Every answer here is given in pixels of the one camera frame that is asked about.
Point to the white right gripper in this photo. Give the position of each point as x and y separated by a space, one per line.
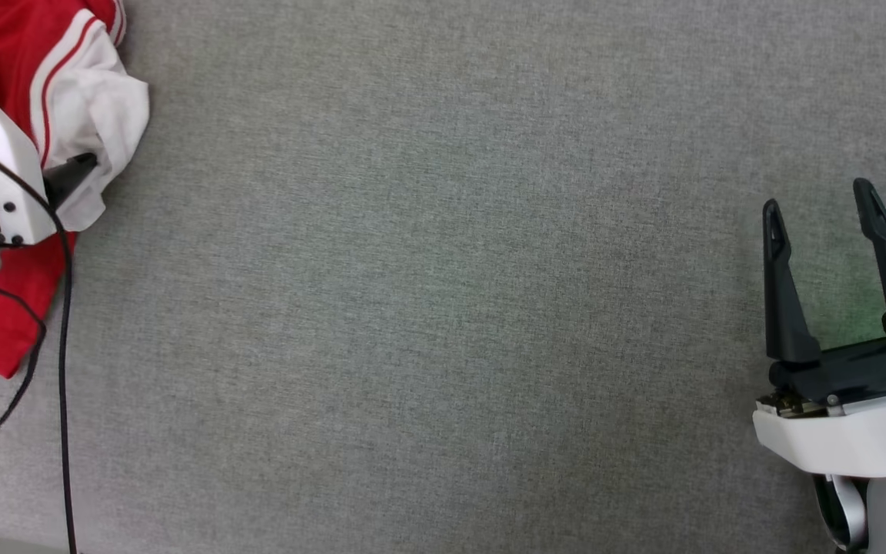
851 435

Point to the grey fabric sofa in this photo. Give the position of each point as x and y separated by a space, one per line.
443 308

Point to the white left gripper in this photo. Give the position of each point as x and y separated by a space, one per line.
4 169

